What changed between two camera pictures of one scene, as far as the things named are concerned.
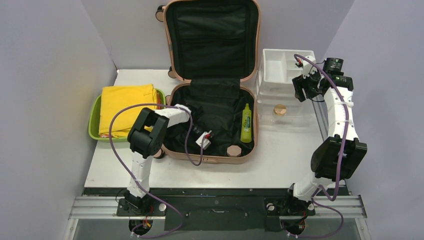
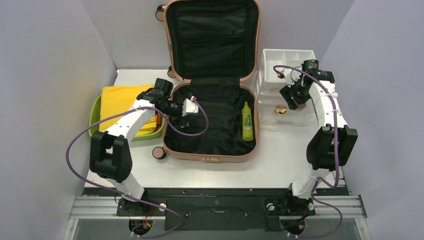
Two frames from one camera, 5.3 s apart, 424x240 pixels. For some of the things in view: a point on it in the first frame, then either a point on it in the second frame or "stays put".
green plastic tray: (94, 119) stays put
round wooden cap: (234, 151) -> (301, 107)
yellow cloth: (114, 98) stays put
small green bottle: (246, 128) stays put
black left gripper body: (197, 128) -> (173, 109)
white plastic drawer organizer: (278, 104) stays put
